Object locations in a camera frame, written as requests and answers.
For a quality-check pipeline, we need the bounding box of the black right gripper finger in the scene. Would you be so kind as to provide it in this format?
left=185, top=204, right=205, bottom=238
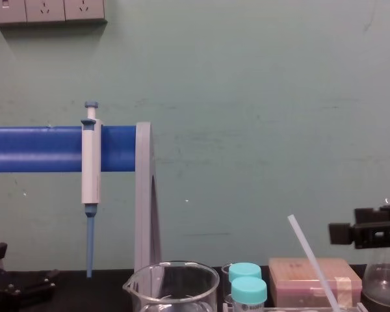
left=328, top=222, right=390, bottom=250
left=354, top=205, right=390, bottom=226

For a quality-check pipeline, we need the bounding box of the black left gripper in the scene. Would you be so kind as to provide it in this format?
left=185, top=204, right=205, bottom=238
left=0, top=242, right=61, bottom=312

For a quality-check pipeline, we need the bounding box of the translucent white stirring rod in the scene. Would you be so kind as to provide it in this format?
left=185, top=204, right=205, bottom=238
left=287, top=214, right=341, bottom=309

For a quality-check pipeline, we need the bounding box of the clear glass conical flask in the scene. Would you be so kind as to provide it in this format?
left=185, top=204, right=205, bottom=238
left=360, top=197, right=390, bottom=312

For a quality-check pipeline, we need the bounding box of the pink pipette tip box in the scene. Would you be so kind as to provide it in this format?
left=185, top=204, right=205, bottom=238
left=268, top=257, right=363, bottom=308

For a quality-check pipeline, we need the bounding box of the clear plastic tray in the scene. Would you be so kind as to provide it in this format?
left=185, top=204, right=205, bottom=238
left=222, top=301, right=369, bottom=312

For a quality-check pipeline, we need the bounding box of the blue pipette rack bar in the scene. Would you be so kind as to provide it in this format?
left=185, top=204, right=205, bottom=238
left=0, top=125, right=139, bottom=174

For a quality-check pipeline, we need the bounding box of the white and blue pipette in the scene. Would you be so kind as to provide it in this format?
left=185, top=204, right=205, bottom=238
left=80, top=100, right=103, bottom=279

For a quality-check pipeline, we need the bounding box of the teal capped sample vial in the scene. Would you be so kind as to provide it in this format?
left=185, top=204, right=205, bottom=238
left=230, top=276, right=268, bottom=312
left=228, top=262, right=263, bottom=283

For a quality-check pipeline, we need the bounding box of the small clear glass beaker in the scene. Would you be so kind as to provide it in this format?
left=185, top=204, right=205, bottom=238
left=221, top=263, right=235, bottom=305

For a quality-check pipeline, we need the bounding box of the large clear glass beaker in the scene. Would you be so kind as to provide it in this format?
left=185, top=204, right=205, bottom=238
left=122, top=259, right=221, bottom=312

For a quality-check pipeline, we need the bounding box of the grey wall socket panel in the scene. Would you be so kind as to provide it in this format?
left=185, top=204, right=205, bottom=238
left=0, top=0, right=109, bottom=27

